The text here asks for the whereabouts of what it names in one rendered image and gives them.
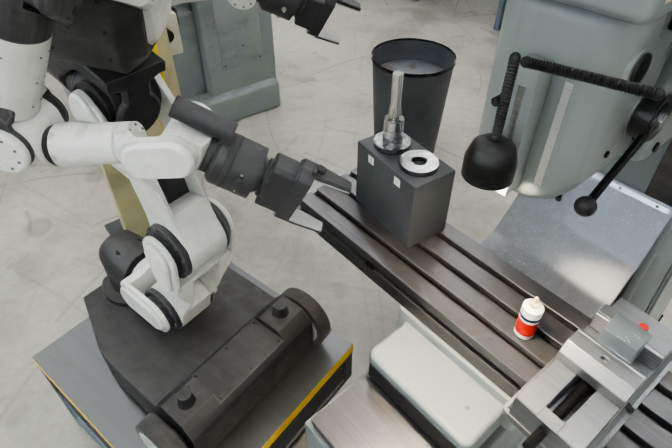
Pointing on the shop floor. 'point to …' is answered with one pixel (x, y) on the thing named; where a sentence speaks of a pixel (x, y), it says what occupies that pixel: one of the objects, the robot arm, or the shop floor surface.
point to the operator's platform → (307, 366)
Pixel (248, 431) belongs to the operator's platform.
